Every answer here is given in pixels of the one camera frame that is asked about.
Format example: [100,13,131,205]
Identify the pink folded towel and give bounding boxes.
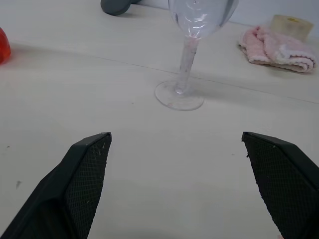
[238,24,317,74]

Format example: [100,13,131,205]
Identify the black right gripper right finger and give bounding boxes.
[240,131,319,239]

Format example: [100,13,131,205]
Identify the dark grey rounded object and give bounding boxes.
[100,0,144,16]

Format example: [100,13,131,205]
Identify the clear plastic wine glass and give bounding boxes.
[155,0,240,112]

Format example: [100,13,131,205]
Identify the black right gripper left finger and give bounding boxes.
[0,132,112,239]

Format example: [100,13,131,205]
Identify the orange soda bottle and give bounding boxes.
[0,26,11,65]

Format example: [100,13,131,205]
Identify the beige tape roll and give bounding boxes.
[270,14,314,42]

